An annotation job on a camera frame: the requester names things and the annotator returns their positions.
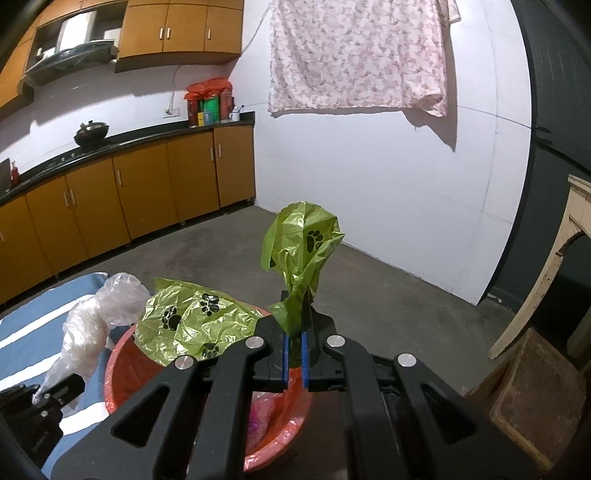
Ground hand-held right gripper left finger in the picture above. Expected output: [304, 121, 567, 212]
[51, 291, 291, 480]

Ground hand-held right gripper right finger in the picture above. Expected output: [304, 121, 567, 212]
[299, 308, 539, 480]

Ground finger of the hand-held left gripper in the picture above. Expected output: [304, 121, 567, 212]
[31, 373, 86, 416]

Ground red plastic basin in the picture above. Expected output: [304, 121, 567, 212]
[104, 305, 315, 472]

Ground translucent white plastic bag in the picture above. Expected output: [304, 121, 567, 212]
[34, 272, 152, 398]

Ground blue white striped cloth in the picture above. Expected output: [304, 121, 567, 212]
[0, 271, 122, 472]

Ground orange lower kitchen cabinets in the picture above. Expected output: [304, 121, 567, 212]
[0, 124, 257, 306]

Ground orange kitchen cabinets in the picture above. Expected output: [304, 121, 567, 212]
[0, 0, 245, 121]
[0, 124, 257, 306]

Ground brown wooden stool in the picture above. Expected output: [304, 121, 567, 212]
[463, 327, 583, 472]

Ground black wok with lid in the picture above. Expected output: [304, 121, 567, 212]
[74, 120, 111, 148]

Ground black kitchen countertop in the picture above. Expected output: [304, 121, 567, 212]
[0, 111, 256, 205]

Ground red bag on boxes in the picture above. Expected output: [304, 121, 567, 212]
[184, 78, 234, 128]

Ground pink floral bed sheet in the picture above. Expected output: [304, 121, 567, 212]
[268, 0, 462, 117]

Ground glass range hood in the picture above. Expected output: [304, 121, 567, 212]
[23, 11, 122, 88]

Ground orange upper kitchen cabinets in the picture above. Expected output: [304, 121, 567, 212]
[0, 0, 245, 121]

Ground cream wooden frame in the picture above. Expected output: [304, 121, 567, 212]
[488, 174, 591, 361]

